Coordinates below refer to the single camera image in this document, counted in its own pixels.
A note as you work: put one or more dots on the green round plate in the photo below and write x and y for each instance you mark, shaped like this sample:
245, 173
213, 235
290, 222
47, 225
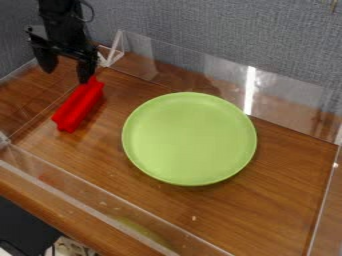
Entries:
189, 139

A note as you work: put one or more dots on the red block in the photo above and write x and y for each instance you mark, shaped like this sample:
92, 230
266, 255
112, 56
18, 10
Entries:
78, 105

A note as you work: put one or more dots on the clear acrylic enclosure wall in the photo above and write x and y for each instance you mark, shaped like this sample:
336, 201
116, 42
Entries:
278, 209

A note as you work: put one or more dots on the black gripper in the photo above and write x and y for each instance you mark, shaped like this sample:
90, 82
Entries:
63, 37

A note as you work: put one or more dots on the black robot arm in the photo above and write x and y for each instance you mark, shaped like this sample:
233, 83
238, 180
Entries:
58, 9

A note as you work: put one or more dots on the clear acrylic corner bracket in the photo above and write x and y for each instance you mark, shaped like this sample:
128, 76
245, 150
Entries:
110, 54

